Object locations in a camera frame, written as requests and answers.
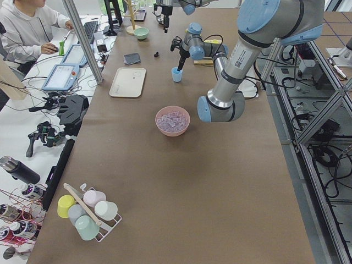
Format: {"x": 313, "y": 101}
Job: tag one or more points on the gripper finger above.
{"x": 181, "y": 63}
{"x": 166, "y": 23}

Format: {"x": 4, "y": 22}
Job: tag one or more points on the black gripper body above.
{"x": 182, "y": 54}

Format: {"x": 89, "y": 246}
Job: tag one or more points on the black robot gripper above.
{"x": 165, "y": 14}

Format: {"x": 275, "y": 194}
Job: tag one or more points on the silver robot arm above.
{"x": 188, "y": 6}
{"x": 259, "y": 23}

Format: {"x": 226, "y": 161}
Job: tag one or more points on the metal ice scoop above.
{"x": 160, "y": 20}

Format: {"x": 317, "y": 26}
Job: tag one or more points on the blue plastic cup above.
{"x": 177, "y": 74}

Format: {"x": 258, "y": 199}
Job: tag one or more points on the wooden cup tree stand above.
{"x": 131, "y": 12}

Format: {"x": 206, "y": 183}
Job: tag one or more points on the pile of ice cubes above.
{"x": 172, "y": 122}

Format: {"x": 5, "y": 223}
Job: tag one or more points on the pink cup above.
{"x": 92, "y": 197}

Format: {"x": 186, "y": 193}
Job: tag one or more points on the white cup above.
{"x": 106, "y": 210}

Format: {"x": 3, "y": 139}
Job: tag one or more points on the yellow cup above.
{"x": 65, "y": 202}

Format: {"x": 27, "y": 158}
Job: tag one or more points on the grey cup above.
{"x": 75, "y": 212}

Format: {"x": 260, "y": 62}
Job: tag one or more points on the mint cup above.
{"x": 86, "y": 227}

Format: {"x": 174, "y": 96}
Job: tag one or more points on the wooden cutting board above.
{"x": 204, "y": 62}

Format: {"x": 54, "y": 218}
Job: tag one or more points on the mint green bowl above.
{"x": 141, "y": 33}

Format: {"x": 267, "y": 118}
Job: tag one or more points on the grey folded cloth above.
{"x": 132, "y": 58}

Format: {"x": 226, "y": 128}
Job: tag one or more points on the cream rabbit tray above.
{"x": 128, "y": 82}

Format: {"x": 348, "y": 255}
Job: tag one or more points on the pink bowl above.
{"x": 169, "y": 109}

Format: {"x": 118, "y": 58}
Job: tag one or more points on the black keyboard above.
{"x": 90, "y": 28}

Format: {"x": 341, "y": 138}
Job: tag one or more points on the blue teach pendant far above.
{"x": 75, "y": 55}

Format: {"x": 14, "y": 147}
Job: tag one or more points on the blue teach pendant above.
{"x": 75, "y": 55}
{"x": 62, "y": 77}

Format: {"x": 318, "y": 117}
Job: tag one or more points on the blue teach pendant near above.
{"x": 62, "y": 77}

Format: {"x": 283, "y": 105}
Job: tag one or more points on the black plastic housing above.
{"x": 72, "y": 110}

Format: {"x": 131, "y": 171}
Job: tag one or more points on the person in grey hoodie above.
{"x": 28, "y": 29}

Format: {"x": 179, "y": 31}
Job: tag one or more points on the black hand-held gripper device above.
{"x": 47, "y": 134}

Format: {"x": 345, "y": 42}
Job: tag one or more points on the black flat bar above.
{"x": 55, "y": 176}

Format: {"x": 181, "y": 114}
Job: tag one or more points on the black thermos bottle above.
{"x": 19, "y": 171}

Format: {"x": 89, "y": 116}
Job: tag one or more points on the aluminium frame post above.
{"x": 81, "y": 35}

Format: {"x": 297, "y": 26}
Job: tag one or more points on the white wire cup rack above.
{"x": 105, "y": 226}

